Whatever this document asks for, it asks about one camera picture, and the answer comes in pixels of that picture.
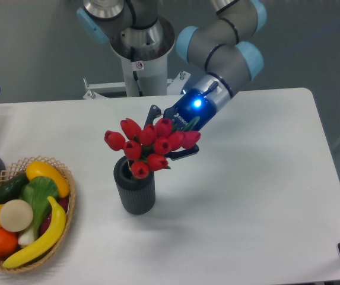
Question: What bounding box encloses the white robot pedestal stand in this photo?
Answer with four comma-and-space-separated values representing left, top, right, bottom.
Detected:
79, 13, 191, 99

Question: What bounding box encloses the green bok choy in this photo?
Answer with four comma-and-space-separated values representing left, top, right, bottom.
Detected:
18, 176, 58, 248

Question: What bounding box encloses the yellow banana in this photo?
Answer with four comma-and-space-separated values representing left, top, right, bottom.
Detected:
2, 196, 66, 269

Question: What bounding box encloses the green cucumber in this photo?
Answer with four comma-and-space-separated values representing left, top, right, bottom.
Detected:
0, 173, 29, 204

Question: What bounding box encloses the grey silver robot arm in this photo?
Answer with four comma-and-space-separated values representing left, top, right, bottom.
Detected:
77, 1, 267, 131

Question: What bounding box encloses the dark grey ribbed vase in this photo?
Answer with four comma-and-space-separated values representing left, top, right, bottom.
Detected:
113, 156, 156, 215

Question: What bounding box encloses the beige round disc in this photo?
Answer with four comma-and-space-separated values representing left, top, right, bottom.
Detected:
0, 199, 33, 232

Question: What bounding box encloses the yellow squash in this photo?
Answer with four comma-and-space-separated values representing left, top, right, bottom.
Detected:
26, 161, 70, 198

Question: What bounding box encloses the red tulip bouquet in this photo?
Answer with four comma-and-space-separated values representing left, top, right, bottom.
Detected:
104, 118, 201, 180

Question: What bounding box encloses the orange fruit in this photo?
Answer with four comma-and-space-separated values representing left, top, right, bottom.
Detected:
0, 228, 18, 257

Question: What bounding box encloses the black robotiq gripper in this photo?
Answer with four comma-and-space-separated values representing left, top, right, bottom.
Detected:
144, 88, 217, 161

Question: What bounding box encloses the dark red vegetable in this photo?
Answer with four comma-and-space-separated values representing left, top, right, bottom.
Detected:
39, 198, 69, 236

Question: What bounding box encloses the woven wicker basket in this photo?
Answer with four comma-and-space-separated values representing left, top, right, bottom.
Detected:
0, 156, 76, 274

